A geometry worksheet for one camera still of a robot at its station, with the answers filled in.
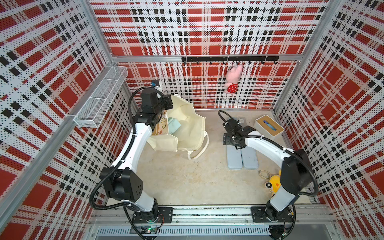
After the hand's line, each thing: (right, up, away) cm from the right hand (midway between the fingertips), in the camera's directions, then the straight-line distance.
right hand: (234, 139), depth 89 cm
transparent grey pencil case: (+11, +13, +23) cm, 28 cm away
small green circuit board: (-43, -41, -20) cm, 63 cm away
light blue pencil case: (+1, -12, +5) cm, 13 cm away
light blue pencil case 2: (+10, -12, +2) cm, 16 cm away
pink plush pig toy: (0, +39, +5) cm, 39 cm away
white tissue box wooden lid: (+29, +8, +18) cm, 35 cm away
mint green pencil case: (-39, +9, +11) cm, 41 cm away
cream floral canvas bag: (-34, +6, +13) cm, 37 cm away
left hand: (-35, +25, -11) cm, 44 cm away
